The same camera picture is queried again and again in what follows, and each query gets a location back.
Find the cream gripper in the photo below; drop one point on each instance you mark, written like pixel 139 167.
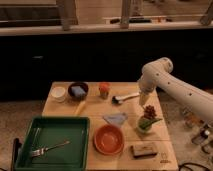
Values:
pixel 143 98

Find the white handled dish brush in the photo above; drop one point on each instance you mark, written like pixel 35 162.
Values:
pixel 121 99

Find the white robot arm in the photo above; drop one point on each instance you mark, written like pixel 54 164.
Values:
pixel 158 74

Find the red bowl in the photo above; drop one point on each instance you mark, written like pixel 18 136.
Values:
pixel 108 140

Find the dark bowl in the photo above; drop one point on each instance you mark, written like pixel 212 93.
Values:
pixel 83 85

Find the small potted plant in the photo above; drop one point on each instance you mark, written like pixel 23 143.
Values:
pixel 148 118

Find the blue grey cloth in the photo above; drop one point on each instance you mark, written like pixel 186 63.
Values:
pixel 116 119

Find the orange topped spice jar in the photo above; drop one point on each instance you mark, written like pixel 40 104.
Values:
pixel 104 88

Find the brown rectangular sponge block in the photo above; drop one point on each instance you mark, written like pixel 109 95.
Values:
pixel 144 150

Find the yellow banana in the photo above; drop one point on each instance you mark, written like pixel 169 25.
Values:
pixel 80 108

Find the blue sponge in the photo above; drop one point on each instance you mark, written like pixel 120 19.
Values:
pixel 78 91

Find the small white cup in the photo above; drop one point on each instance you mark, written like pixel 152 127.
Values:
pixel 58 94

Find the green plastic tray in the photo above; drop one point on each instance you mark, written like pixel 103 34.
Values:
pixel 49 131

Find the metal fork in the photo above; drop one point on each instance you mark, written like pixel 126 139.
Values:
pixel 43 150

